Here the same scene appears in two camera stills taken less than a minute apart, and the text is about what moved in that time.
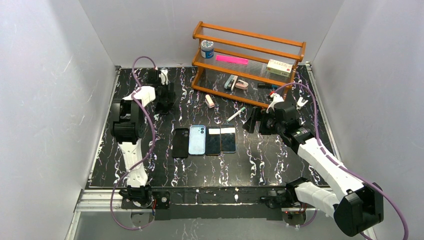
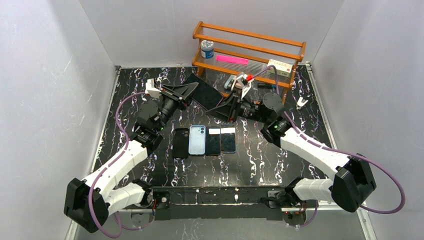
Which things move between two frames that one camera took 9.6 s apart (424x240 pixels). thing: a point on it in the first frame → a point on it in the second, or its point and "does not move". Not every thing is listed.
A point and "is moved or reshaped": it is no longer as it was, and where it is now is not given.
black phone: [163, 107] is moved or reshaped
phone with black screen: [212, 140] does not move
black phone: [228, 138] does not move
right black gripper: [257, 120] → [234, 108]
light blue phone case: [197, 140] does not move
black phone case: [180, 143] does not move
